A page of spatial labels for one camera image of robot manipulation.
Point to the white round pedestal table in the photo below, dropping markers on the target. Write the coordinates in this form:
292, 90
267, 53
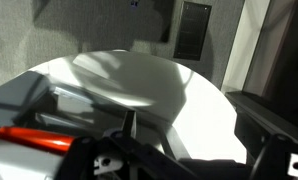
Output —
162, 83

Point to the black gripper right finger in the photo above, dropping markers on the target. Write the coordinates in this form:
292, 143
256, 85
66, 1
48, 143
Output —
272, 160

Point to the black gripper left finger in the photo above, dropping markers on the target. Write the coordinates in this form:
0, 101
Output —
135, 156

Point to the black rectangular floor panel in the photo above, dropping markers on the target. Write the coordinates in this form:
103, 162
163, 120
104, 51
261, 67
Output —
192, 30

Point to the grey toy stove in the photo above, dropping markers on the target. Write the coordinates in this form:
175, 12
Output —
32, 100

